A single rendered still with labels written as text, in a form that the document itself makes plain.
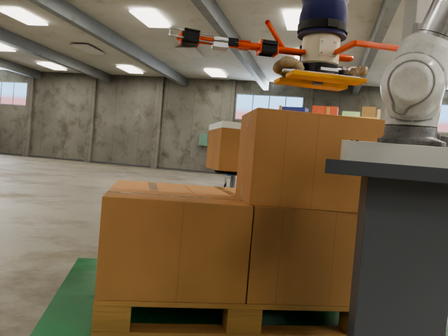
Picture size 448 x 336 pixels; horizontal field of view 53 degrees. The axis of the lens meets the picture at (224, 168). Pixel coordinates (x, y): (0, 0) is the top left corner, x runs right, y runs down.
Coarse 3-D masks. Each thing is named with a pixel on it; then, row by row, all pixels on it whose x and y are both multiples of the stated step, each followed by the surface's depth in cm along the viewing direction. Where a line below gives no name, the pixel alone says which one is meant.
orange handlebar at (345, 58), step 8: (208, 40) 193; (240, 40) 195; (240, 48) 198; (248, 48) 197; (256, 48) 197; (280, 48) 198; (288, 48) 199; (344, 48) 187; (376, 48) 181; (384, 48) 181; (392, 48) 182; (344, 56) 203; (352, 56) 205
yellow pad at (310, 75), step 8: (296, 72) 188; (304, 72) 189; (312, 72) 189; (320, 72) 191; (344, 72) 196; (312, 80) 198; (320, 80) 197; (328, 80) 195; (336, 80) 194; (344, 80) 192; (352, 80) 193; (360, 80) 193
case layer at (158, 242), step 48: (144, 192) 200; (192, 192) 228; (144, 240) 173; (192, 240) 177; (240, 240) 180; (288, 240) 184; (336, 240) 187; (96, 288) 171; (144, 288) 174; (192, 288) 177; (240, 288) 181; (288, 288) 184; (336, 288) 188
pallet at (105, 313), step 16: (96, 304) 171; (112, 304) 172; (128, 304) 173; (144, 304) 174; (160, 304) 175; (176, 304) 176; (192, 304) 177; (208, 304) 179; (224, 304) 180; (240, 304) 181; (256, 304) 182; (96, 320) 171; (112, 320) 172; (128, 320) 173; (224, 320) 186; (240, 320) 181; (256, 320) 182
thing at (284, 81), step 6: (282, 78) 207; (288, 78) 207; (276, 84) 216; (282, 84) 215; (288, 84) 213; (294, 84) 212; (300, 84) 211; (306, 84) 209; (324, 84) 210; (330, 84) 211; (336, 84) 211; (342, 84) 212; (330, 90) 220; (336, 90) 219
